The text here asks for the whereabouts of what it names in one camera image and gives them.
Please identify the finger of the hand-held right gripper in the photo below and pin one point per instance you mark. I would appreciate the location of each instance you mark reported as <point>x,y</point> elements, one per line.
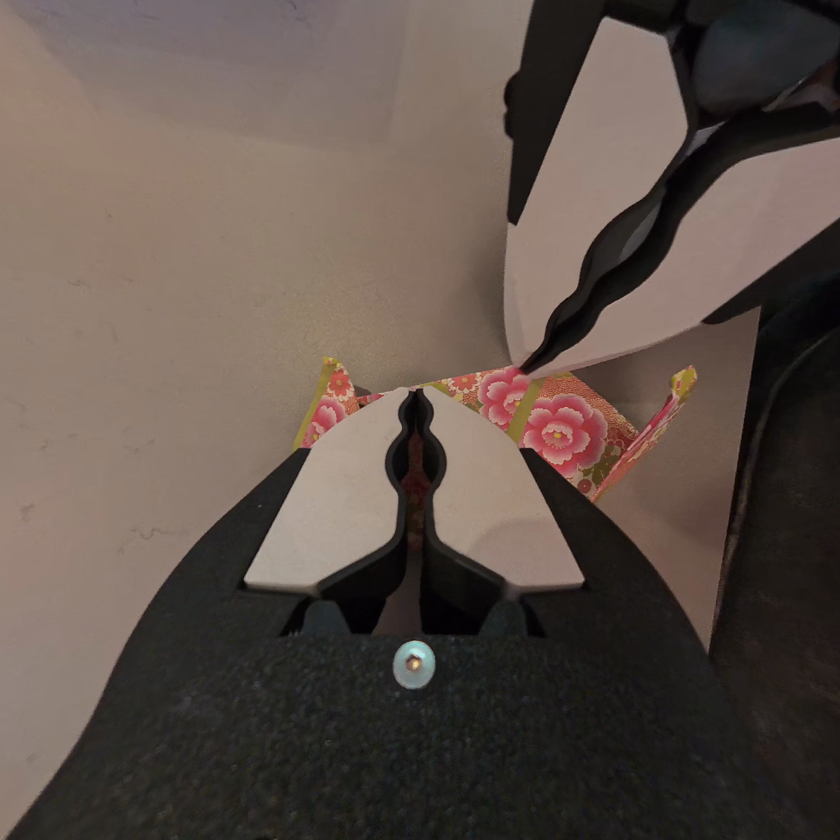
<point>741,236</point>
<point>590,164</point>

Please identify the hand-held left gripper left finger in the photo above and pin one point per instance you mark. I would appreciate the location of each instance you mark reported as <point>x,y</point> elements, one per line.
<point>328,512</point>

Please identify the floral origami paper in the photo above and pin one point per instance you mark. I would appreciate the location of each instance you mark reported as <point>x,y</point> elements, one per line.
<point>564,426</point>

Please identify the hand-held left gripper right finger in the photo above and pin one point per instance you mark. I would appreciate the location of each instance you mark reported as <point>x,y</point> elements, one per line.
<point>499,512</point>

